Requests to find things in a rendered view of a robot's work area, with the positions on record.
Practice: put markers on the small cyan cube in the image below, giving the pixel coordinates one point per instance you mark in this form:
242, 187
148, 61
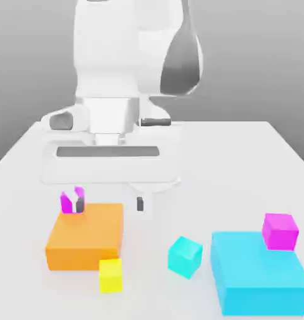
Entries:
184, 257

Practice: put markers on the small magenta cube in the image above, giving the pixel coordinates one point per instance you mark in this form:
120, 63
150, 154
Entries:
280, 232
65, 203

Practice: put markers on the large orange box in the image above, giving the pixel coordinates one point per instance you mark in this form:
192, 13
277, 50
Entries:
86, 237

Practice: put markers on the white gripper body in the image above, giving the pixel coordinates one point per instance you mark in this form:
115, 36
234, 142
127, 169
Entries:
106, 170

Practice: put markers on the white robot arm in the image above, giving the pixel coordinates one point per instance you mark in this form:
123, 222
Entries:
104, 62

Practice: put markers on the small yellow cube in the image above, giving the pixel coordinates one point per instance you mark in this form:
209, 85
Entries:
111, 276

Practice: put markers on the large cyan box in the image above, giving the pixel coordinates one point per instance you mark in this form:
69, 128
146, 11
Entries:
259, 275

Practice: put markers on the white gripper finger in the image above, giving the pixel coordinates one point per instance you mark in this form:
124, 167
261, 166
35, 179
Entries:
140, 203
79, 205

